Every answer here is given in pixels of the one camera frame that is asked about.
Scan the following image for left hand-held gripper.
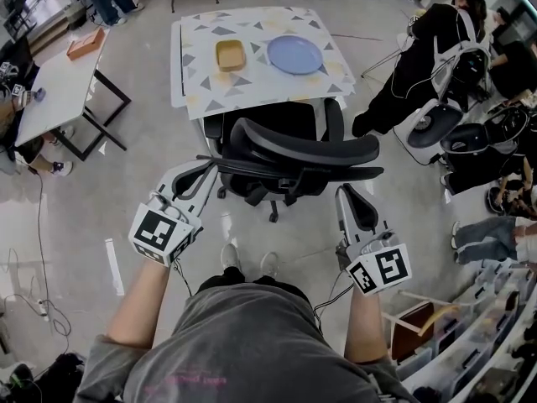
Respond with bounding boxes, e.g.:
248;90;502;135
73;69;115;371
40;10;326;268
128;160;220;267

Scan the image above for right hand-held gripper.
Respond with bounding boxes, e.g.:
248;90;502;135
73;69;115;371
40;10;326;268
334;182;413;296

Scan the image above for black office chair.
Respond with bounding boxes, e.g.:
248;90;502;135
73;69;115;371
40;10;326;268
196;97;385;224

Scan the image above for person's right forearm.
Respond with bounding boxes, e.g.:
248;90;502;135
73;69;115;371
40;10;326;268
343;287;389;364

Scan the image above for person's left forearm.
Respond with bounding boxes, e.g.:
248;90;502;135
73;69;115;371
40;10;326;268
107;260;171;350

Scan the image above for person's left white shoe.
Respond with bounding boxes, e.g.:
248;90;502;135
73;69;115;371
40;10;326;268
220;243;241;272

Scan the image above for person's white shoe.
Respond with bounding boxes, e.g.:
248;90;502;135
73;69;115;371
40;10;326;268
259;251;280;279
220;243;241;272

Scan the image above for person's right white shoe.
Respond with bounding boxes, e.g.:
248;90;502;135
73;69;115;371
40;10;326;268
259;251;280;279

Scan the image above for person's black trousers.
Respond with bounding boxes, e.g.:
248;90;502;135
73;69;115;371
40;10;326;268
196;265;311;306

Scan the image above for white shell backpack rig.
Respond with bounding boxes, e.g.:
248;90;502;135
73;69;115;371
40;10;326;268
394;10;492;165

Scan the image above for yellow rectangular tray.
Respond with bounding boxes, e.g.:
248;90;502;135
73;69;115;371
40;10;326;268
215;39;248;73

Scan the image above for black shell backpack rig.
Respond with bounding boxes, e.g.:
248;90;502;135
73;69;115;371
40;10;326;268
440;107;529;171

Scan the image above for white side table black legs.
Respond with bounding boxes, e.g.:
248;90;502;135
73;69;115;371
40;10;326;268
14;27;132;162

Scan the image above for blue round plate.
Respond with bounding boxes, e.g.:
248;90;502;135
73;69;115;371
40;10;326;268
266;34;326;75

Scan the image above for person's grey shirt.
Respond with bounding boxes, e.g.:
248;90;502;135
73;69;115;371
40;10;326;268
75;283;416;403

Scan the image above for orange box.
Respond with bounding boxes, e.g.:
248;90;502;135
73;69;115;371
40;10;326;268
66;27;106;61

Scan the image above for white storage shelf rack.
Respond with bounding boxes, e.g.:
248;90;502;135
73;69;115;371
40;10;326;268
381;258;537;403

